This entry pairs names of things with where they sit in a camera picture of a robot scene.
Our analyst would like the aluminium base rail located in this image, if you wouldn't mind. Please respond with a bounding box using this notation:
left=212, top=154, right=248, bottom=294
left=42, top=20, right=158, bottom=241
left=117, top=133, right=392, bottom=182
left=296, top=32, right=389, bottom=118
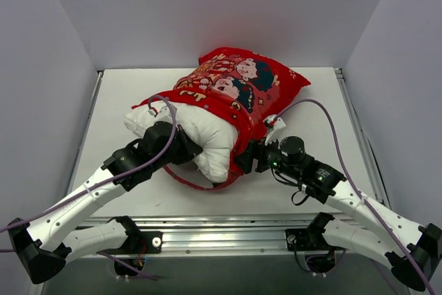
left=75, top=211, right=381, bottom=261

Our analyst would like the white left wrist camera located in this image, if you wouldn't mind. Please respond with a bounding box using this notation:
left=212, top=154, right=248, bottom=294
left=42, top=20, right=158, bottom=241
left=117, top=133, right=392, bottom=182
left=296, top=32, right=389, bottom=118
left=148, top=106, right=173, bottom=119

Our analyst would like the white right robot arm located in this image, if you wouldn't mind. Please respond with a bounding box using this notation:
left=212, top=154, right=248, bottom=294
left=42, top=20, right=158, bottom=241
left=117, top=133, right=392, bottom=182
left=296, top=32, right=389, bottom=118
left=234, top=136, right=441, bottom=292

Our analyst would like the left side aluminium rail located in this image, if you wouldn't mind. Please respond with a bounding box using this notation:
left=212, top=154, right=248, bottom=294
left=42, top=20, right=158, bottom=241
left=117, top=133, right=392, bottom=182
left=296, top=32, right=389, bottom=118
left=66, top=70, right=104, bottom=193

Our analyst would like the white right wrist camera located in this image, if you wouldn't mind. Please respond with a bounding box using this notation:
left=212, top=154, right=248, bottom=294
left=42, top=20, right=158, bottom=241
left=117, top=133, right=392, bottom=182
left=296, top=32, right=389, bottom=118
left=264, top=115, right=287, bottom=146

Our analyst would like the right side aluminium rail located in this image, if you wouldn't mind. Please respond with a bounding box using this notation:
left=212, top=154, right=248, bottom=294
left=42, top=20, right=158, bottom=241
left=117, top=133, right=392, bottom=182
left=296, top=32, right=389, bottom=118
left=334, top=68, right=390, bottom=207

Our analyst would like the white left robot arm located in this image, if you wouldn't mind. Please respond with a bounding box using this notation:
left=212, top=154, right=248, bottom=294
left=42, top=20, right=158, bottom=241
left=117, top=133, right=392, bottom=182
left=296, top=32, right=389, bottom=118
left=7, top=121, right=203, bottom=285

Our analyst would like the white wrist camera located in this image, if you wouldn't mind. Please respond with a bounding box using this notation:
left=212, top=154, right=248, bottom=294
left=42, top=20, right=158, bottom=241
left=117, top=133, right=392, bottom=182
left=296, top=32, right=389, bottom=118
left=148, top=106, right=173, bottom=119
left=264, top=115, right=287, bottom=146

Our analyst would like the red printed pillowcase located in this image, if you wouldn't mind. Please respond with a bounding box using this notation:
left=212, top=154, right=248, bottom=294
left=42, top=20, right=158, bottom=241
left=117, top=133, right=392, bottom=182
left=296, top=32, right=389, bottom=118
left=131, top=47, right=310, bottom=190

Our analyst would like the white pillow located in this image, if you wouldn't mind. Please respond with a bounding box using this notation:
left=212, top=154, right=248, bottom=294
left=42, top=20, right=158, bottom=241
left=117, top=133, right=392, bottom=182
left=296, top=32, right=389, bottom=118
left=124, top=101, right=238, bottom=183

